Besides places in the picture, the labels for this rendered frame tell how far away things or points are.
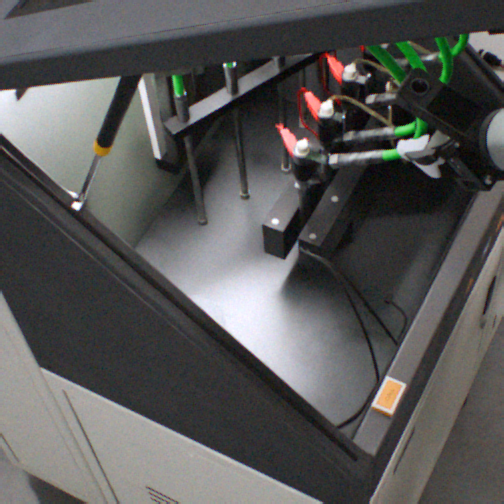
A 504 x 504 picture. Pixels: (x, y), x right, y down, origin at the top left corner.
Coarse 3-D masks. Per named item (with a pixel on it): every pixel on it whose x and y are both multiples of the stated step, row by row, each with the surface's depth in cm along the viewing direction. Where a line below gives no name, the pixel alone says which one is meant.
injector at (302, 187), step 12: (300, 156) 149; (300, 168) 151; (312, 168) 153; (300, 180) 154; (312, 180) 153; (324, 180) 153; (300, 192) 157; (300, 204) 160; (300, 216) 162; (300, 228) 165
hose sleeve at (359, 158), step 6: (372, 150) 142; (378, 150) 141; (384, 150) 141; (342, 156) 146; (348, 156) 145; (354, 156) 144; (360, 156) 143; (366, 156) 142; (372, 156) 142; (378, 156) 141; (342, 162) 146; (348, 162) 145; (354, 162) 144; (360, 162) 143; (366, 162) 143; (372, 162) 142; (378, 162) 142; (384, 162) 141
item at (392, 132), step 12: (408, 48) 135; (408, 60) 136; (420, 60) 136; (228, 72) 156; (228, 84) 159; (348, 132) 156; (360, 132) 154; (372, 132) 152; (384, 132) 150; (396, 132) 149; (408, 132) 147; (348, 144) 156
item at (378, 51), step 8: (368, 48) 125; (376, 48) 125; (376, 56) 126; (384, 56) 125; (384, 64) 126; (392, 64) 126; (392, 72) 126; (400, 72) 126; (176, 80) 150; (400, 80) 127; (176, 88) 152; (176, 96) 153; (184, 96) 154; (416, 120) 132; (424, 128) 132; (416, 136) 134; (384, 152) 140; (392, 152) 139
